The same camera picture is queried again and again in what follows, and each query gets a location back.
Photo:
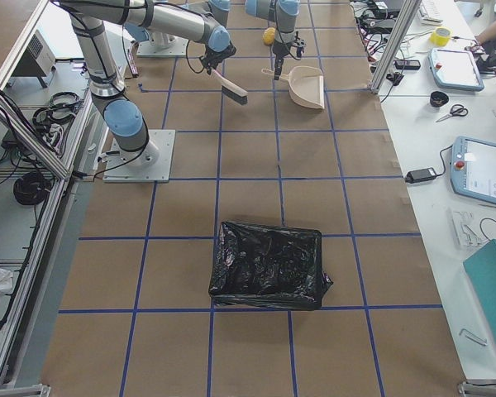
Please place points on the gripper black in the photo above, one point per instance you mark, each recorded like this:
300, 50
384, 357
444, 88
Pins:
278, 49
212, 59

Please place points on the beige hand brush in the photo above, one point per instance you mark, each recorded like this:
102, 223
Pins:
231, 90

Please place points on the beige plastic dustpan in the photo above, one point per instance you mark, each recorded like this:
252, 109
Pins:
306, 86

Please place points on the brown crumpled wrapper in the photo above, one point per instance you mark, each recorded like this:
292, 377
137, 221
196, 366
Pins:
268, 36

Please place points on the black round cup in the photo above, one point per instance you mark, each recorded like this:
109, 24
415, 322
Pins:
438, 99

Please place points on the yellow tape roll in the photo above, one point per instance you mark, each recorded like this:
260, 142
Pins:
440, 36

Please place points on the black power adapter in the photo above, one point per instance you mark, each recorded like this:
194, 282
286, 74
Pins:
420, 175

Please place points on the blue teach pendant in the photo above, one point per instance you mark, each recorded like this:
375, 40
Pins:
455, 69
473, 168

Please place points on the scissors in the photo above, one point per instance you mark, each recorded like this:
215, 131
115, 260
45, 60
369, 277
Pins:
456, 110

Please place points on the hex key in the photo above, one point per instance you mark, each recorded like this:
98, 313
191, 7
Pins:
473, 337

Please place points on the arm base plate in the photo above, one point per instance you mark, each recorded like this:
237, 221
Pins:
154, 164
163, 47

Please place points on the aluminium frame post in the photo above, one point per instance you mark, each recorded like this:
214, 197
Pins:
403, 22

